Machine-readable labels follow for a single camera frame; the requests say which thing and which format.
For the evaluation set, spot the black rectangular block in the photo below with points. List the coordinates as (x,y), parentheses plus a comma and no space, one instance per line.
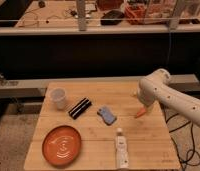
(79,108)

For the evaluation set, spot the orange plate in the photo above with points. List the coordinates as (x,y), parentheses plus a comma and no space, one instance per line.
(61,146)

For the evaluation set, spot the clear plastic cup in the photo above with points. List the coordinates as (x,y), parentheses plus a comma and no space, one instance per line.
(58,97)

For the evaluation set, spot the white bottle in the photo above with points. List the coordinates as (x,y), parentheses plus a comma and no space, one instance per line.
(122,160)

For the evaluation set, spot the blue sponge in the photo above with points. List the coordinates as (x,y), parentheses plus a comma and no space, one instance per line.
(108,117)

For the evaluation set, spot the black bag on bench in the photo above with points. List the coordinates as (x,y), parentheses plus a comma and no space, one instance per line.
(112,17)

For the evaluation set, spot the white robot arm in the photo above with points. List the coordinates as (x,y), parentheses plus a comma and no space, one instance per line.
(154,87)

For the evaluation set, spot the orange crate on bench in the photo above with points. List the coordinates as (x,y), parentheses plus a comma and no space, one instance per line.
(135,14)

